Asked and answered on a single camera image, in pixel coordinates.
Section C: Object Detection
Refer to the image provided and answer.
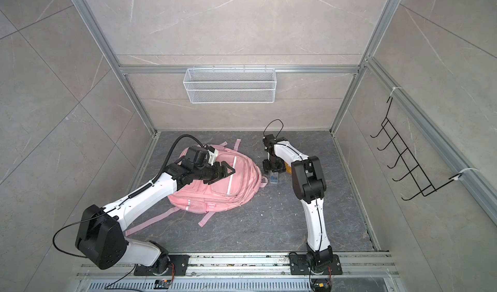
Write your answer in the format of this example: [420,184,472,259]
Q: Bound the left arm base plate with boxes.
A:
[133,254,190,276]

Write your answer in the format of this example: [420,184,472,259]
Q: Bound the black corrugated cable conduit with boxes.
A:
[151,133,207,184]

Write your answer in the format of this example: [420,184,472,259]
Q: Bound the clear plastic compass box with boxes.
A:
[269,171,279,185]

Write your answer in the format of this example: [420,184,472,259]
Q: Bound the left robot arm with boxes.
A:
[75,146,236,275]

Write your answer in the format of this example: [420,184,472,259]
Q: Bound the pink school backpack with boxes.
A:
[125,139,268,236]

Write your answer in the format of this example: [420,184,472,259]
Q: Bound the white cable tie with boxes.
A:
[450,167,479,181]
[389,86,402,98]

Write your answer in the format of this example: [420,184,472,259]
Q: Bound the white wire mesh basket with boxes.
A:
[183,68,277,104]

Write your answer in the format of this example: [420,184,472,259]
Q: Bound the aluminium mounting rail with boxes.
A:
[76,251,401,280]

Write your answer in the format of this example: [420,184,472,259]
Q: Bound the white cable tie lower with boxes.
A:
[450,167,479,181]

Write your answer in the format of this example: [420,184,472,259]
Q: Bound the black wall hook rack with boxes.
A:
[370,98,462,201]

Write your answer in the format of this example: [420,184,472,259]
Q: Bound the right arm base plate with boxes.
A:
[288,252,343,276]

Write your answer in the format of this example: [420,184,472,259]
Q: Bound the yellow card wallet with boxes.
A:
[285,163,292,174]

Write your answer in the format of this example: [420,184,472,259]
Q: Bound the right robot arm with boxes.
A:
[263,134,333,273]

